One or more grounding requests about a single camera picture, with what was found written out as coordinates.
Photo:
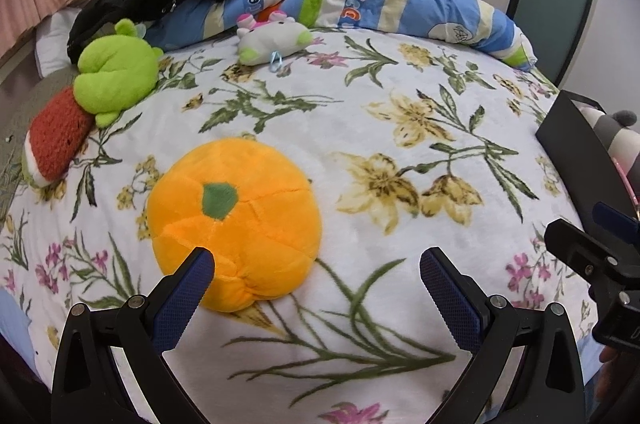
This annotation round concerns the white floral blanket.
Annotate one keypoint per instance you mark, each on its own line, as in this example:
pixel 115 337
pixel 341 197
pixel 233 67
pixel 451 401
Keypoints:
pixel 375 224

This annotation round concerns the green frog plush toy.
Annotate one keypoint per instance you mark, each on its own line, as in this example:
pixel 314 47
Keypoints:
pixel 115 69

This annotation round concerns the white pillow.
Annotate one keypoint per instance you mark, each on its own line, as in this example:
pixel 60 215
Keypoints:
pixel 52 44

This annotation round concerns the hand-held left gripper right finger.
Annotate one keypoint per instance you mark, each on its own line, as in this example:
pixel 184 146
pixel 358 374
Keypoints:
pixel 450 304

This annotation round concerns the grey striped plush toy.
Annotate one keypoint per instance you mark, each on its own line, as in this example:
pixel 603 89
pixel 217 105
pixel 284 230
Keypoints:
pixel 620 144

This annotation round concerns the white mouse plush toy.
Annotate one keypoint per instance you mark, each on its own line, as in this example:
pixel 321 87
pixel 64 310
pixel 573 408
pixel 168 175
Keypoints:
pixel 272 39

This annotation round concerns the orange pumpkin plush toy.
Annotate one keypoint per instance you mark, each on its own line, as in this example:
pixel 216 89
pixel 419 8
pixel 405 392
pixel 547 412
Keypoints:
pixel 250 214

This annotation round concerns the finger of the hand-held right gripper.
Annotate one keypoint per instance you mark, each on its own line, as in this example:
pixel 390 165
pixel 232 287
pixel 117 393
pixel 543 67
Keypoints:
pixel 612 214
pixel 575 244

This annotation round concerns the black storage box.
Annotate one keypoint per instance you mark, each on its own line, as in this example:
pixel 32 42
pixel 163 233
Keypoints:
pixel 575 144

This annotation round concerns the red watermelon slice plush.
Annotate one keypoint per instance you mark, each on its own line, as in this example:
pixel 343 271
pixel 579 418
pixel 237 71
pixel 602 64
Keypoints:
pixel 57 134

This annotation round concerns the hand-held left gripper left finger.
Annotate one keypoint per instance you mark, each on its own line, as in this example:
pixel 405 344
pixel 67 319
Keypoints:
pixel 185 299

